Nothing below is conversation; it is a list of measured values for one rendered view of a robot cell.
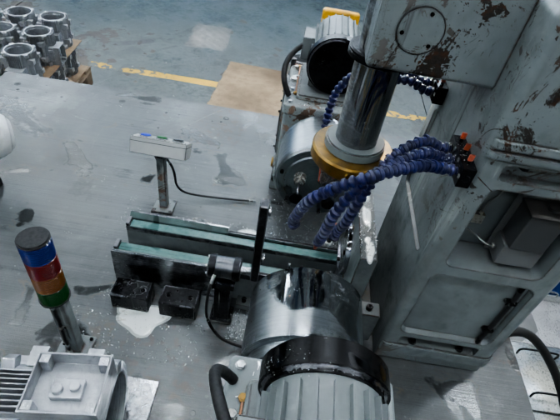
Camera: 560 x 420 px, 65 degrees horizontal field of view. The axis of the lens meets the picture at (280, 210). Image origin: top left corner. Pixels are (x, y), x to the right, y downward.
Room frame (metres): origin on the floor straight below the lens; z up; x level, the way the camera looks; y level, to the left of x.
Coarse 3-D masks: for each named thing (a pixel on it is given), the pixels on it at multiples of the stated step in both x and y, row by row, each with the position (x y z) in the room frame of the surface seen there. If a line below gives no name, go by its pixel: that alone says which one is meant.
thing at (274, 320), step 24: (288, 264) 0.68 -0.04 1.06; (264, 288) 0.56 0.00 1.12; (288, 288) 0.54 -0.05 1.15; (312, 288) 0.54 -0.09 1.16; (336, 288) 0.56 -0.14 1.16; (264, 312) 0.49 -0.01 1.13; (288, 312) 0.48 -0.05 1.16; (312, 312) 0.49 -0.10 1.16; (336, 312) 0.50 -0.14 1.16; (360, 312) 0.55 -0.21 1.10; (264, 336) 0.44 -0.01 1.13; (288, 336) 0.43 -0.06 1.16; (336, 336) 0.45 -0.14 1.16; (360, 336) 0.49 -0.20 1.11
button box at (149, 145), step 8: (136, 136) 1.04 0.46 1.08; (144, 136) 1.06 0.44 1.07; (152, 136) 1.09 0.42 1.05; (136, 144) 1.03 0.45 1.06; (144, 144) 1.03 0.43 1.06; (152, 144) 1.04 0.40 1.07; (160, 144) 1.04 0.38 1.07; (168, 144) 1.04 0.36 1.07; (176, 144) 1.04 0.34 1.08; (184, 144) 1.05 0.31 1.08; (136, 152) 1.02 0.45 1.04; (144, 152) 1.02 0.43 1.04; (152, 152) 1.02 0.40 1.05; (160, 152) 1.03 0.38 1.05; (168, 152) 1.03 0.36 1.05; (176, 152) 1.03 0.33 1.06; (184, 152) 1.03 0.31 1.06; (184, 160) 1.02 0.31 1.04
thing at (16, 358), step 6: (12, 354) 0.34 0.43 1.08; (18, 354) 0.35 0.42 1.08; (6, 360) 0.33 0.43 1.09; (12, 360) 0.33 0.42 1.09; (18, 360) 0.34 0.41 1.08; (114, 360) 0.37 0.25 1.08; (120, 360) 0.37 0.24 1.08; (6, 366) 0.32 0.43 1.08; (12, 366) 0.32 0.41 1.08; (120, 366) 0.36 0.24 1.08
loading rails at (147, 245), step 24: (144, 216) 0.87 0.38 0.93; (168, 216) 0.89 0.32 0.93; (120, 240) 0.77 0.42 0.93; (144, 240) 0.84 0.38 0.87; (168, 240) 0.84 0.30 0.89; (192, 240) 0.84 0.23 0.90; (216, 240) 0.84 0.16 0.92; (240, 240) 0.86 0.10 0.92; (264, 240) 0.87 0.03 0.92; (288, 240) 0.88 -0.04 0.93; (120, 264) 0.73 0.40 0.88; (144, 264) 0.73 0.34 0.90; (168, 264) 0.73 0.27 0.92; (192, 264) 0.73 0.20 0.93; (264, 264) 0.84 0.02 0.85; (312, 264) 0.84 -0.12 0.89; (336, 264) 0.84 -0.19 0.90; (192, 288) 0.73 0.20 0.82; (240, 288) 0.74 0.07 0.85
